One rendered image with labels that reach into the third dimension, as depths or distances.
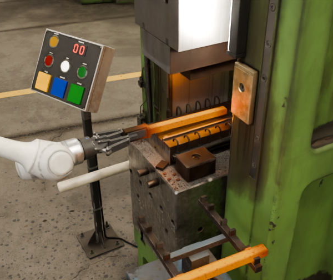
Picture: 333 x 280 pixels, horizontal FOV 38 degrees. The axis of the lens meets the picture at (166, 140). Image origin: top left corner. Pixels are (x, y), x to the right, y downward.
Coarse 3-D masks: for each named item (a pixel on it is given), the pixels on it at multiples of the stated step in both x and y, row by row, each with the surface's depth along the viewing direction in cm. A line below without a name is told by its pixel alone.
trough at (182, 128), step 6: (228, 114) 187; (204, 120) 182; (210, 120) 184; (216, 120) 184; (186, 126) 179; (192, 126) 181; (198, 126) 181; (162, 132) 175; (168, 132) 176; (174, 132) 177
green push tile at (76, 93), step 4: (72, 84) 199; (76, 84) 199; (72, 88) 199; (76, 88) 198; (80, 88) 196; (84, 88) 196; (72, 92) 199; (76, 92) 198; (80, 92) 196; (68, 96) 200; (72, 96) 199; (76, 96) 198; (80, 96) 196; (68, 100) 200; (72, 100) 199; (76, 100) 197; (80, 100) 196; (80, 104) 197
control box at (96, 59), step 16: (48, 32) 208; (48, 48) 208; (64, 48) 203; (96, 48) 194; (112, 48) 197; (80, 64) 198; (96, 64) 194; (64, 80) 202; (80, 80) 198; (96, 80) 195; (48, 96) 207; (64, 96) 202; (96, 96) 198; (96, 112) 202
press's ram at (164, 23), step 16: (144, 0) 154; (160, 0) 145; (176, 0) 136; (192, 0) 137; (208, 0) 140; (224, 0) 143; (144, 16) 157; (160, 16) 147; (176, 16) 139; (192, 16) 140; (208, 16) 143; (224, 16) 146; (160, 32) 150; (176, 32) 141; (192, 32) 143; (208, 32) 146; (224, 32) 149; (176, 48) 144; (192, 48) 146
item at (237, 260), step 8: (256, 248) 130; (264, 248) 130; (232, 256) 128; (240, 256) 128; (248, 256) 128; (256, 256) 129; (264, 256) 130; (208, 264) 125; (216, 264) 125; (224, 264) 125; (232, 264) 126; (240, 264) 127; (192, 272) 123; (200, 272) 123; (208, 272) 123; (216, 272) 124; (224, 272) 126
